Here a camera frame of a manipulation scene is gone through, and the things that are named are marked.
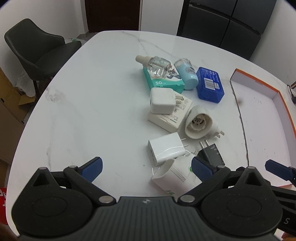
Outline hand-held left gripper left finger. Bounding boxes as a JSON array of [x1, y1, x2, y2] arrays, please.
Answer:
[[31, 157, 116, 205]]

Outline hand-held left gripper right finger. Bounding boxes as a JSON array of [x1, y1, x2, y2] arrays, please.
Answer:
[[178, 157, 271, 205]]

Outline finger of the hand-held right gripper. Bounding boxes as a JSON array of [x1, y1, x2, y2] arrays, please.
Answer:
[[271, 185, 296, 203], [265, 159, 296, 187]]

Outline black plug adapter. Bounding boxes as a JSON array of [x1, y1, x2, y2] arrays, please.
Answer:
[[196, 139, 226, 167]]

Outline white mosquito repellent heater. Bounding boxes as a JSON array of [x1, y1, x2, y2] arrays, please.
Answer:
[[184, 105, 225, 139], [151, 156, 204, 197]]

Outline glossy white usb charger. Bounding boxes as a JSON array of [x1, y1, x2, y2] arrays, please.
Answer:
[[147, 133, 188, 167]]

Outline small white cardboard box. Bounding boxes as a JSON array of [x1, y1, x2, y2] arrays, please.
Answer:
[[148, 94, 193, 133]]

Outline orange white box lid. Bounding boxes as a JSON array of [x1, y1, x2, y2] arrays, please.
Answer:
[[230, 68, 296, 188]]

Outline white square charger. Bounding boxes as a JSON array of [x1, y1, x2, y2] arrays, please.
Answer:
[[150, 88, 183, 115]]

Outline blue plastic box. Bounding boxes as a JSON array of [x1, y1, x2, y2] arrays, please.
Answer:
[[196, 67, 225, 103]]

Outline teal adhesive bandage box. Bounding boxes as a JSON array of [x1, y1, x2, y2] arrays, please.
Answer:
[[143, 66, 185, 94]]

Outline light blue toothpick holder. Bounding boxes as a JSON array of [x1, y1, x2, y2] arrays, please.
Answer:
[[173, 58, 199, 91]]

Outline clear refill bottle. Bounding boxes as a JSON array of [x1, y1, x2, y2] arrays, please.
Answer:
[[135, 55, 171, 78]]

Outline brown cardboard box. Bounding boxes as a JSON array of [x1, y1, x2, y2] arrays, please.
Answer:
[[0, 68, 36, 167]]

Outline red printed bag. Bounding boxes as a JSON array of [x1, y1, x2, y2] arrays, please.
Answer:
[[0, 187, 8, 207]]

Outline clear plastic bag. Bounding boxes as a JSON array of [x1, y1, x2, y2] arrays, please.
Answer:
[[14, 70, 37, 98]]

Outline dark green chair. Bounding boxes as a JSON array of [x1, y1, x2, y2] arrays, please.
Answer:
[[4, 19, 82, 96]]

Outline black refrigerator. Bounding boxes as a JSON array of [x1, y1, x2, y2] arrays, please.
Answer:
[[177, 0, 277, 61]]

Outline dark brown door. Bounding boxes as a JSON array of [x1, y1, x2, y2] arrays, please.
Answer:
[[84, 0, 141, 33]]

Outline black power cord plug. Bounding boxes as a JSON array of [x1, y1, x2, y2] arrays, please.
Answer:
[[287, 81, 296, 105]]

